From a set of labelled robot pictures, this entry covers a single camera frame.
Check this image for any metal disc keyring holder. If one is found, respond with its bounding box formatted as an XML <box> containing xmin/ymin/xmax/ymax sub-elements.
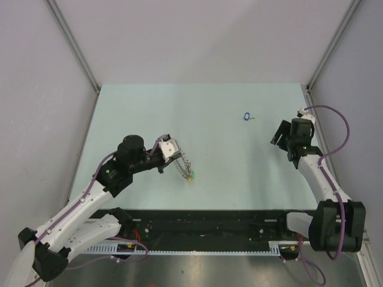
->
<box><xmin>173</xmin><ymin>150</ymin><xmax>193</xmax><ymax>180</ymax></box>

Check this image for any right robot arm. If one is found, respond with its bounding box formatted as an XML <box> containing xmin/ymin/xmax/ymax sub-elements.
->
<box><xmin>271</xmin><ymin>116</ymin><xmax>366</xmax><ymax>254</ymax></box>

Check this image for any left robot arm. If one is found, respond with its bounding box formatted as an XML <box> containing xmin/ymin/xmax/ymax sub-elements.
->
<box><xmin>18</xmin><ymin>135</ymin><xmax>181</xmax><ymax>282</ymax></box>

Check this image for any dark blue tagged key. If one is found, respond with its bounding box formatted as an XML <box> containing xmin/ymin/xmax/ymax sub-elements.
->
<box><xmin>243</xmin><ymin>112</ymin><xmax>255</xmax><ymax>121</ymax></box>

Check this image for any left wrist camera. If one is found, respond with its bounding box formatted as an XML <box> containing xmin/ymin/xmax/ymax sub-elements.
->
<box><xmin>158</xmin><ymin>135</ymin><xmax>181</xmax><ymax>160</ymax></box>

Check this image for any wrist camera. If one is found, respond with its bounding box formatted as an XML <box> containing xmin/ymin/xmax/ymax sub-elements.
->
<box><xmin>297</xmin><ymin>108</ymin><xmax>316</xmax><ymax>125</ymax></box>
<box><xmin>158</xmin><ymin>135</ymin><xmax>181</xmax><ymax>160</ymax></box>

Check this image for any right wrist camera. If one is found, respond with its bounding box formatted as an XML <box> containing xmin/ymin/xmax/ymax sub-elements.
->
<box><xmin>297</xmin><ymin>108</ymin><xmax>316</xmax><ymax>125</ymax></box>

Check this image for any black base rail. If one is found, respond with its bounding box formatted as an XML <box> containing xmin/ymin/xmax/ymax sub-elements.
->
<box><xmin>119</xmin><ymin>209</ymin><xmax>297</xmax><ymax>254</ymax></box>

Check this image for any white slotted cable duct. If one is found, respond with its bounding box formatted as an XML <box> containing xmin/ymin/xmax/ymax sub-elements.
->
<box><xmin>81</xmin><ymin>242</ymin><xmax>281</xmax><ymax>257</ymax></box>

